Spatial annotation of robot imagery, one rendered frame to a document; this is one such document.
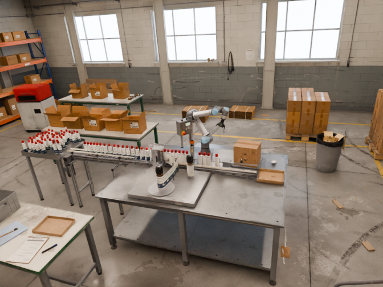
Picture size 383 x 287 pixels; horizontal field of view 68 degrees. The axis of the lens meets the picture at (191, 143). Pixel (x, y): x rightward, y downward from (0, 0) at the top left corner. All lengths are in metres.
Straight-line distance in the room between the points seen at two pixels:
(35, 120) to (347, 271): 7.61
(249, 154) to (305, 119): 3.07
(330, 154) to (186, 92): 5.36
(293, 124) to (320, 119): 0.53
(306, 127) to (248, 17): 3.53
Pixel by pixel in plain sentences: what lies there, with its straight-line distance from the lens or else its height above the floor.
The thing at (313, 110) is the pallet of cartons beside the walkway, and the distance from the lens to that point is 6.49.
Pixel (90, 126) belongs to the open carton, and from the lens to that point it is 5.69.
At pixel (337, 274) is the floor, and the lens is 3.78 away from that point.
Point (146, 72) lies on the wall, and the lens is 9.71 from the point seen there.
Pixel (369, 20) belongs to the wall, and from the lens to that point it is 8.56.
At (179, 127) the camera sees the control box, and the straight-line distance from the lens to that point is 3.56.
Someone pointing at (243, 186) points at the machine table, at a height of 0.83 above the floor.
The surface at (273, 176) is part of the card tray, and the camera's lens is 3.60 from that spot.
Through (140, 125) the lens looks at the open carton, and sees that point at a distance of 5.12.
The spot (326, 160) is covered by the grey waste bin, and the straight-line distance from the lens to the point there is 5.39.
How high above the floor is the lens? 2.69
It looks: 25 degrees down
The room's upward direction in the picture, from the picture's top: 4 degrees counter-clockwise
